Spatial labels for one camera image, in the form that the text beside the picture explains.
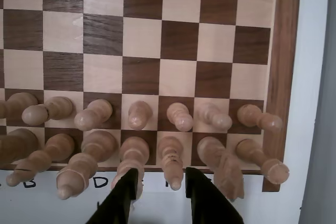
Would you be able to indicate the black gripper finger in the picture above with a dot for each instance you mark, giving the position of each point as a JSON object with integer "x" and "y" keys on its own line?
{"x": 210, "y": 205}
{"x": 118, "y": 203}

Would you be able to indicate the light wooden pawn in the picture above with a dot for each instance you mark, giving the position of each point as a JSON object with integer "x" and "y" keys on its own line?
{"x": 179, "y": 116}
{"x": 18, "y": 104}
{"x": 257, "y": 117}
{"x": 94, "y": 112}
{"x": 139, "y": 113}
{"x": 215, "y": 117}
{"x": 52, "y": 108}

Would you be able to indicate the light wooden knight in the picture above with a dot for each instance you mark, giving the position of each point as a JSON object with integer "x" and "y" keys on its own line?
{"x": 18, "y": 145}
{"x": 218, "y": 158}

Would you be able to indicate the light wooden king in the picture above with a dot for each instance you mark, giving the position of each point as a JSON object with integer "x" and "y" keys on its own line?
{"x": 134, "y": 150}

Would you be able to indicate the light wooden queen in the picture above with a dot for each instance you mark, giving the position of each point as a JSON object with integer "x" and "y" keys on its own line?
{"x": 86, "y": 155}

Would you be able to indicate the light wooden bishop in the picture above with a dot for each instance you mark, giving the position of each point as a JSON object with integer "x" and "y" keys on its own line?
{"x": 170, "y": 155}
{"x": 52, "y": 150}

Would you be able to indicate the light wooden rook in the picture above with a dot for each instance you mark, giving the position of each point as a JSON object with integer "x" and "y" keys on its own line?
{"x": 262, "y": 161}

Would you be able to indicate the white letter label strip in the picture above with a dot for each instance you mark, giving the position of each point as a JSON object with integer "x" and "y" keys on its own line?
{"x": 47, "y": 179}

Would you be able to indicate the wooden chessboard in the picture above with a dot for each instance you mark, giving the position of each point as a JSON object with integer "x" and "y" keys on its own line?
{"x": 183, "y": 6}

